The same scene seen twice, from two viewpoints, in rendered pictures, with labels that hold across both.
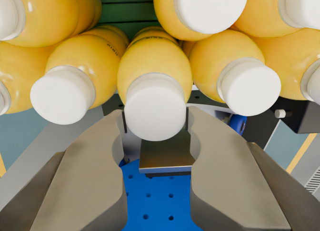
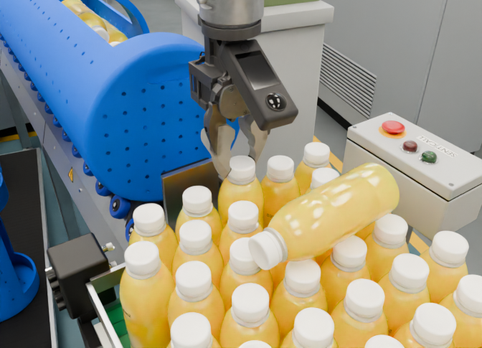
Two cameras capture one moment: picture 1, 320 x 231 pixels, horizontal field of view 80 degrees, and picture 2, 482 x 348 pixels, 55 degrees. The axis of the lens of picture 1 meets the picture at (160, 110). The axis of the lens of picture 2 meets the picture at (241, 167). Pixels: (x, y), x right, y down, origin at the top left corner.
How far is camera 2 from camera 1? 0.55 m
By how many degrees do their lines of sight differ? 34
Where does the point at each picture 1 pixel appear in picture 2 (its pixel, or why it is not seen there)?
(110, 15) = not seen: hidden behind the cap
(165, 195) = (184, 151)
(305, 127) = (88, 237)
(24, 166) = (298, 158)
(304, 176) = not seen: outside the picture
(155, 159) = (208, 168)
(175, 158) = (194, 174)
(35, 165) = not seen: hidden behind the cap
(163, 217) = (185, 135)
